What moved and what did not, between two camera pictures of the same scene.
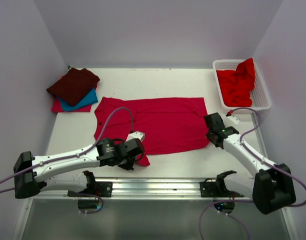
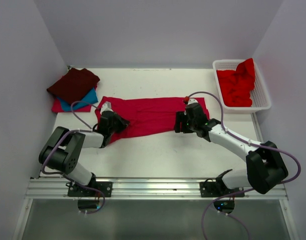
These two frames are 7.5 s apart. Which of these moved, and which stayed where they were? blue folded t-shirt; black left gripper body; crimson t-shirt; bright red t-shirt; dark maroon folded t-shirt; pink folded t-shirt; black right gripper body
Moved: crimson t-shirt; black right gripper body; black left gripper body
Stayed: bright red t-shirt; blue folded t-shirt; dark maroon folded t-shirt; pink folded t-shirt
